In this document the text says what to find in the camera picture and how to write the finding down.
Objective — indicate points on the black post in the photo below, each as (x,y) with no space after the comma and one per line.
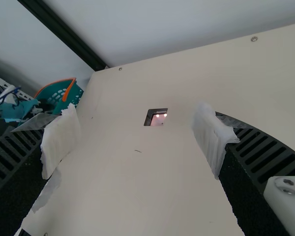
(68,37)

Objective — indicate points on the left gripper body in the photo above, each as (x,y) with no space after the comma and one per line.
(11,111)

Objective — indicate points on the teal shopping basket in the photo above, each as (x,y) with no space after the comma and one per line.
(60,94)

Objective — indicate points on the white metal shelf rack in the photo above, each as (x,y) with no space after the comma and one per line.
(24,95)

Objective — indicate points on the small square scanner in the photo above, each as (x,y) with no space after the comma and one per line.
(157,118)

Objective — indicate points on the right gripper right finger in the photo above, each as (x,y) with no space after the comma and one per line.
(255,172)

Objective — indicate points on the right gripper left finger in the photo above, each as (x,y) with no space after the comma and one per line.
(12,172)

